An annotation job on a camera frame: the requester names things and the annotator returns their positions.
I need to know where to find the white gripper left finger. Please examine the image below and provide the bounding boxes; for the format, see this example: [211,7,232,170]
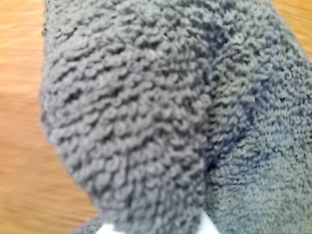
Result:
[96,223,116,234]

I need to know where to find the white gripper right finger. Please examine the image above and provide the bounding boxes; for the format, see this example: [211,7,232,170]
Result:
[198,211,219,234]

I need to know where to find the grey-blue terry cloth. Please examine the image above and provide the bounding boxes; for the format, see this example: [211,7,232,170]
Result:
[40,0,312,234]

